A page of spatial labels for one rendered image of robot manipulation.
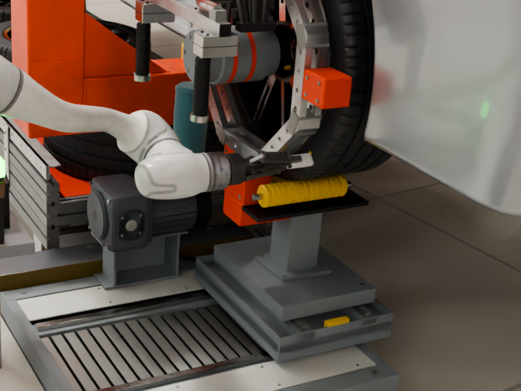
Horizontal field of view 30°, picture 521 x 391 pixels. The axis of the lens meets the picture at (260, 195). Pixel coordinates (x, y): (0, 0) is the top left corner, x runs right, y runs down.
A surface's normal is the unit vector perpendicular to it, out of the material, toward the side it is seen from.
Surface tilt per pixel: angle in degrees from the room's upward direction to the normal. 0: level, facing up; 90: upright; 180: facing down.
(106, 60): 90
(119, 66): 90
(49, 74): 90
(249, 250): 0
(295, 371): 0
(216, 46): 90
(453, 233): 0
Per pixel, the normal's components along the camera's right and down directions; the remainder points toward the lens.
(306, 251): 0.48, 0.36
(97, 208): -0.87, 0.12
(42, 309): 0.07, -0.92
